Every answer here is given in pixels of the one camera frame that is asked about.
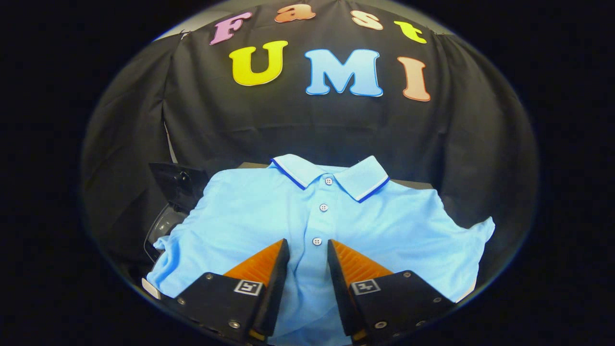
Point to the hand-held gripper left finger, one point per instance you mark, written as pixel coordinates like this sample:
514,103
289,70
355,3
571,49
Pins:
274,288

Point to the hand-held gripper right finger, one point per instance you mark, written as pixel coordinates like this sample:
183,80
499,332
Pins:
341,288

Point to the black backdrop cloth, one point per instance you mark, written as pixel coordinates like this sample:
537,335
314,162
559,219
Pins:
240,125

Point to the light blue polo shirt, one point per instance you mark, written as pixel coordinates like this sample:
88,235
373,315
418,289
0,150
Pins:
250,216

